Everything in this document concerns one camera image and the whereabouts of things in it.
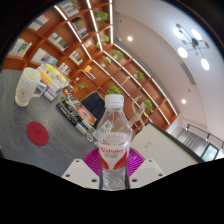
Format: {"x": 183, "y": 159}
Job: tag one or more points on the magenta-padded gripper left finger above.
{"x": 80, "y": 171}

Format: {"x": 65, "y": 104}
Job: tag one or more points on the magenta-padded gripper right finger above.
{"x": 146, "y": 171}

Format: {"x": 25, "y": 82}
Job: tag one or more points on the clear plastic water bottle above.
{"x": 114, "y": 146}

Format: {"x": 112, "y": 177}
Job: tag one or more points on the grey curtain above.
{"x": 191, "y": 143}

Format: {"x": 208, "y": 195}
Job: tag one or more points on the flat round red coaster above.
{"x": 37, "y": 133}

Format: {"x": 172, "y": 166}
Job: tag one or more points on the wooden artist mannequin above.
{"x": 137, "y": 115}

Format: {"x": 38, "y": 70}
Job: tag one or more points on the window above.
{"x": 211, "y": 152}

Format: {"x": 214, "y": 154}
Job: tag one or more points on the dark office chair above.
{"x": 95, "y": 105}

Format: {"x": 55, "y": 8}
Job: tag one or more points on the recessed ceiling light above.
{"x": 183, "y": 101}
{"x": 129, "y": 38}

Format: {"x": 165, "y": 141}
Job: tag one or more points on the stack of colourful books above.
{"x": 53, "y": 78}

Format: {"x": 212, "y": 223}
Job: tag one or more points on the white paper cup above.
{"x": 26, "y": 86}

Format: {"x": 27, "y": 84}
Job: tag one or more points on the ceiling air vent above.
{"x": 189, "y": 74}

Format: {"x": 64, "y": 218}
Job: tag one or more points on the multi-bulb ceiling lamp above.
{"x": 193, "y": 43}

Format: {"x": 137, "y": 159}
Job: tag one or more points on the white wall socket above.
{"x": 148, "y": 144}

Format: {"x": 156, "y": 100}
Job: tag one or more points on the black track light rail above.
{"x": 203, "y": 131}

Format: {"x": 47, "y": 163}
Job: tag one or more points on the wooden wall shelf unit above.
{"x": 100, "y": 63}

